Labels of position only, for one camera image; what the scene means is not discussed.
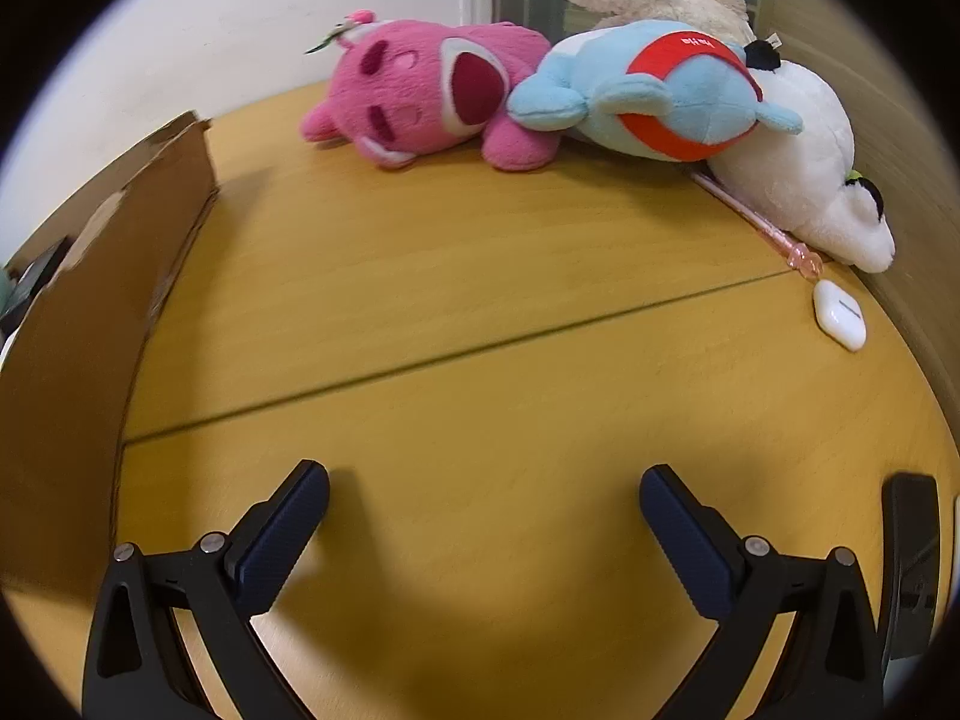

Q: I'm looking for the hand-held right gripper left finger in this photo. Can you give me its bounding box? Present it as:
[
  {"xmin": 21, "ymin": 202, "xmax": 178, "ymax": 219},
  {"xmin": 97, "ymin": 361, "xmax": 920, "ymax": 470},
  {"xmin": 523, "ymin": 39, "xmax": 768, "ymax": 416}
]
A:
[{"xmin": 81, "ymin": 459, "xmax": 331, "ymax": 720}]

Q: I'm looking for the black plastic object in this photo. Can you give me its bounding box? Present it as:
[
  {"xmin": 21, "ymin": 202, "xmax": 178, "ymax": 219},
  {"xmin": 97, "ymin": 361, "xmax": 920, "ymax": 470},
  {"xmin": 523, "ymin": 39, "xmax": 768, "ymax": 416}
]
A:
[{"xmin": 881, "ymin": 472, "xmax": 942, "ymax": 661}]

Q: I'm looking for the pink pen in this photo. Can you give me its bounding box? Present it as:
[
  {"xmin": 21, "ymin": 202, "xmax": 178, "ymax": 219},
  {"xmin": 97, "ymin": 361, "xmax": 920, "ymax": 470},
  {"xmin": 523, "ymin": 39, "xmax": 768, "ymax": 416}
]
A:
[{"xmin": 691, "ymin": 171, "xmax": 826, "ymax": 278}]

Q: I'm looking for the white plush toy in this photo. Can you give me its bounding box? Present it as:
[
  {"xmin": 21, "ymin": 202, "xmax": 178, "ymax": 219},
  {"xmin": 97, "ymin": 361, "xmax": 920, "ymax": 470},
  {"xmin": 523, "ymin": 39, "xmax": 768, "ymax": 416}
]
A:
[{"xmin": 705, "ymin": 37, "xmax": 897, "ymax": 275}]

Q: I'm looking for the wooden desk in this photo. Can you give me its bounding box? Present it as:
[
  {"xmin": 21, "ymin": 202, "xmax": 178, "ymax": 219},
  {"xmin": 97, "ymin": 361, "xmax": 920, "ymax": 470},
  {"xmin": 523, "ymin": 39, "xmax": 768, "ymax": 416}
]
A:
[{"xmin": 0, "ymin": 79, "xmax": 960, "ymax": 720}]

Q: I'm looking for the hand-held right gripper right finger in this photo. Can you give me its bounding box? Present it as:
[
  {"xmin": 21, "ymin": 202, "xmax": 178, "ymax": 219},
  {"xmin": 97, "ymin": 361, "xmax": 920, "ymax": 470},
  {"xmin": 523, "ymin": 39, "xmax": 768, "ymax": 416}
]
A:
[{"xmin": 639, "ymin": 463, "xmax": 886, "ymax": 720}]

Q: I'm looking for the white earbuds case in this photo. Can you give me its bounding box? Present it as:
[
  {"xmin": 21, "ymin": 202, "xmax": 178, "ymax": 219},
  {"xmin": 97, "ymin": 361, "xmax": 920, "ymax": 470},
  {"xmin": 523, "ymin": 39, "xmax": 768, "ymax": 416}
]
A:
[{"xmin": 814, "ymin": 280, "xmax": 868, "ymax": 352}]

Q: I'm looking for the blue plush toy red stripe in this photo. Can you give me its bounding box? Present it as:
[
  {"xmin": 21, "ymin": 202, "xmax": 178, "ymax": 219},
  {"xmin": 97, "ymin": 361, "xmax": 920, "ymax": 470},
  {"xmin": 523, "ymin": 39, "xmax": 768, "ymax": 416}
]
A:
[{"xmin": 508, "ymin": 19, "xmax": 803, "ymax": 164}]

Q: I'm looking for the cardboard box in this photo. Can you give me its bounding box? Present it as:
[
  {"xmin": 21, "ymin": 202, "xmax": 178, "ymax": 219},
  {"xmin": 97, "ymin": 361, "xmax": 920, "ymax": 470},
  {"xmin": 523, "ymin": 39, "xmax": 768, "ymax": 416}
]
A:
[{"xmin": 0, "ymin": 111, "xmax": 220, "ymax": 593}]

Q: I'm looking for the pink plush toy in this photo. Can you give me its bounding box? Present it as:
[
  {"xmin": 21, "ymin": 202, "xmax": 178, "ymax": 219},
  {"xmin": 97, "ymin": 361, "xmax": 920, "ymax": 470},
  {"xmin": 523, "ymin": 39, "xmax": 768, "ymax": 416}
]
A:
[{"xmin": 302, "ymin": 9, "xmax": 556, "ymax": 170}]

